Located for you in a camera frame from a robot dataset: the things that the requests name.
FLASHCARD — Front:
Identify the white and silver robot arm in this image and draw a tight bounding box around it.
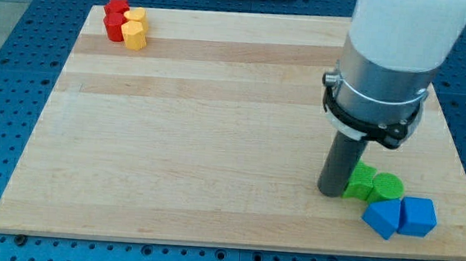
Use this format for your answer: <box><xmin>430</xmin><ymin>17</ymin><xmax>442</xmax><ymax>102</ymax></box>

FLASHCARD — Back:
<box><xmin>322</xmin><ymin>0</ymin><xmax>466</xmax><ymax>149</ymax></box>

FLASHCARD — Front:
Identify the blue pentagon block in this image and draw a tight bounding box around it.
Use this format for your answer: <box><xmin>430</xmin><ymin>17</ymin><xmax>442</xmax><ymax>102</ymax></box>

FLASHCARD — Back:
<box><xmin>362</xmin><ymin>199</ymin><xmax>400</xmax><ymax>240</ymax></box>

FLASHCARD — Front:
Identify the yellow hexagon block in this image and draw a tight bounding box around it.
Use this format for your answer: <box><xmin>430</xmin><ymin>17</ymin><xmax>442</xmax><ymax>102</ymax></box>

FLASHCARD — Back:
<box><xmin>121</xmin><ymin>21</ymin><xmax>147</xmax><ymax>51</ymax></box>

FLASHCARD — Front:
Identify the green cylinder block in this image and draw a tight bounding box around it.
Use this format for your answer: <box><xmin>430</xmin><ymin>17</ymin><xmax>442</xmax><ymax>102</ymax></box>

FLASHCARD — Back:
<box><xmin>366</xmin><ymin>172</ymin><xmax>404</xmax><ymax>204</ymax></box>

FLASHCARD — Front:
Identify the blue cube block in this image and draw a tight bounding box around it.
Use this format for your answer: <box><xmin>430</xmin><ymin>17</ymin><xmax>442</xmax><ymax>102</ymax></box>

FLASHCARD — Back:
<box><xmin>397</xmin><ymin>196</ymin><xmax>437</xmax><ymax>237</ymax></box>

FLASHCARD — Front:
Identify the wooden board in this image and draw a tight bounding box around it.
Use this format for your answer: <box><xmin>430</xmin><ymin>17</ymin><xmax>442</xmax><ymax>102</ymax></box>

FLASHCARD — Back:
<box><xmin>0</xmin><ymin>6</ymin><xmax>466</xmax><ymax>261</ymax></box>

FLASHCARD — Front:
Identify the green star block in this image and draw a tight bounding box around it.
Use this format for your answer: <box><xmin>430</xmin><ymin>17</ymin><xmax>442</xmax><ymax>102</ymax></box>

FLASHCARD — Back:
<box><xmin>342</xmin><ymin>161</ymin><xmax>377</xmax><ymax>200</ymax></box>

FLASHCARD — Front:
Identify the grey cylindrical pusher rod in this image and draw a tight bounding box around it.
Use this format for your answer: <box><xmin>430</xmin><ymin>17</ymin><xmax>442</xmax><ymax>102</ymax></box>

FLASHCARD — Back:
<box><xmin>318</xmin><ymin>131</ymin><xmax>368</xmax><ymax>198</ymax></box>

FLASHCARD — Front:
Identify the yellow heart block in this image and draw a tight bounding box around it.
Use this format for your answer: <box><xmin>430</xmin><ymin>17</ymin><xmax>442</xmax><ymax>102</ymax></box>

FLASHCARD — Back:
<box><xmin>123</xmin><ymin>7</ymin><xmax>149</xmax><ymax>31</ymax></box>

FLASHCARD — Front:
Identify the red star block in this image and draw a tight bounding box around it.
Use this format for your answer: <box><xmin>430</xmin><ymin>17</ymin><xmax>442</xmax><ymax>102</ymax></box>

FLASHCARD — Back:
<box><xmin>103</xmin><ymin>0</ymin><xmax>130</xmax><ymax>15</ymax></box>

